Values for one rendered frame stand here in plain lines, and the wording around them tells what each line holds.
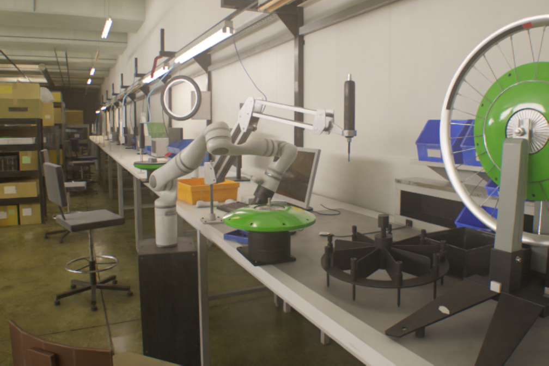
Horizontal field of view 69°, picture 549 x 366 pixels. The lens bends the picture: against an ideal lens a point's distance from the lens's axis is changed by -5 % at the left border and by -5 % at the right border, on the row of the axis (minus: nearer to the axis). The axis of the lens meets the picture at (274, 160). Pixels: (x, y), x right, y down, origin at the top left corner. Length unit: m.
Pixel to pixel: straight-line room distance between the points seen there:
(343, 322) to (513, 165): 0.51
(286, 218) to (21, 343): 0.78
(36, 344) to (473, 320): 1.00
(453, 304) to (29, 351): 0.94
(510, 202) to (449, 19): 1.18
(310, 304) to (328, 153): 1.71
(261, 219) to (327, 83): 1.58
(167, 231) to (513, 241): 1.32
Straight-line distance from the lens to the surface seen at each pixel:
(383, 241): 1.21
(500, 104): 1.10
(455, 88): 1.20
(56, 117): 9.88
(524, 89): 1.07
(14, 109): 6.55
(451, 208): 1.99
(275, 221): 1.30
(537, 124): 1.04
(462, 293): 1.05
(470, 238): 1.60
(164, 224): 1.84
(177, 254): 1.80
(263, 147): 1.59
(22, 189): 6.59
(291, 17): 3.06
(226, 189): 2.51
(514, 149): 1.01
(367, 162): 2.40
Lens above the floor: 1.37
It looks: 5 degrees down
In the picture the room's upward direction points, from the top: straight up
